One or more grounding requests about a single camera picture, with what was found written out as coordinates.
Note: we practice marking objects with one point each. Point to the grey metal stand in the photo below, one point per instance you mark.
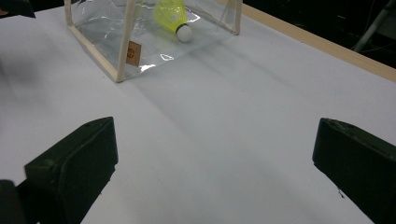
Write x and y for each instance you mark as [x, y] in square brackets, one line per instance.
[373, 26]

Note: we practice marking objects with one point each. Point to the yellow shuttlecock white cork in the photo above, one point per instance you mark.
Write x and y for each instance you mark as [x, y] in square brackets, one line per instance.
[184, 32]

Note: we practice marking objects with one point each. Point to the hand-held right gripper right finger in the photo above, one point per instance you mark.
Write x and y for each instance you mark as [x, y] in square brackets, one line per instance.
[358, 165]

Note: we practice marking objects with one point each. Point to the clear plastic bag beige trim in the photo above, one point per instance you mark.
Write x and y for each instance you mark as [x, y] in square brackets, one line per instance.
[124, 37]

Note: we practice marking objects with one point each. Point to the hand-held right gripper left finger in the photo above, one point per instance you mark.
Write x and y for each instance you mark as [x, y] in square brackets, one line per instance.
[71, 174]

